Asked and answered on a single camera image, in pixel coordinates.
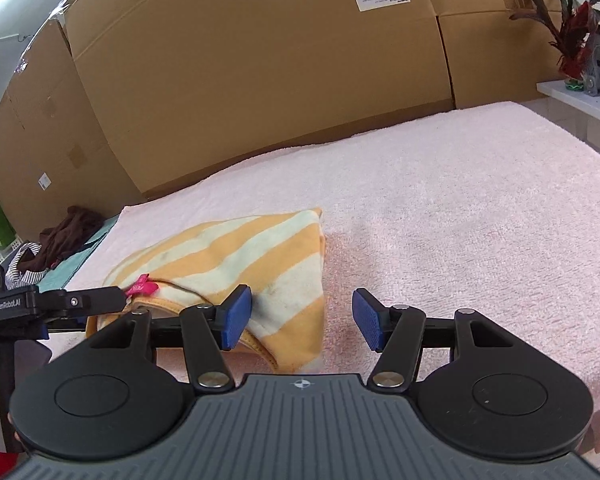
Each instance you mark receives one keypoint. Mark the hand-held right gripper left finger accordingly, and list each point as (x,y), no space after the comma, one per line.
(237,317)

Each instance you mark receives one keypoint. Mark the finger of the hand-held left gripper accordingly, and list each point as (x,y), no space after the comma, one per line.
(67,330)
(85,301)

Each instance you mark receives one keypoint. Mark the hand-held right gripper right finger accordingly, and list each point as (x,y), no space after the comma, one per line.
(370,320)

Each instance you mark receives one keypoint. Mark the orange striped garment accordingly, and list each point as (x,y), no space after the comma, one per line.
(240,250)

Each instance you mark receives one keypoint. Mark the teal blanket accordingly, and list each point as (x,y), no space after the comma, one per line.
(75,265)

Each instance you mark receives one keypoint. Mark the navy striped garment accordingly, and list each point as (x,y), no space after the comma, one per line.
(27,272)

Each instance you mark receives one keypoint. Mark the white plastic basket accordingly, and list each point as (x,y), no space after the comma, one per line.
(7,251)

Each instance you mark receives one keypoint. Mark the dark brown garment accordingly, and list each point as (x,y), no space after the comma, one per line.
(72,235)

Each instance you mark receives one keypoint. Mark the small white box label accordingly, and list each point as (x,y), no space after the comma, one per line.
(45,181)

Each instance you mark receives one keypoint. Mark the pink towel blanket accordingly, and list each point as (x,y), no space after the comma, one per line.
(480,210)

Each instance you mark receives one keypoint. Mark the cardboard box with small label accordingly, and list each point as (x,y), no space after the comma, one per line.
(55,135)

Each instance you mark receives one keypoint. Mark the large cardboard box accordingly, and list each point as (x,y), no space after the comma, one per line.
(255,85)

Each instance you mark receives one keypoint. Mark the plain low cardboard box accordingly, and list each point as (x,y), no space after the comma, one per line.
(495,60)

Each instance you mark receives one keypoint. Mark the white side table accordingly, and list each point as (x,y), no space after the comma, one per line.
(565,94)

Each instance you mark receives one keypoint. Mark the red leafed potted plant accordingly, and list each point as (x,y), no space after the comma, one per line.
(575,35)

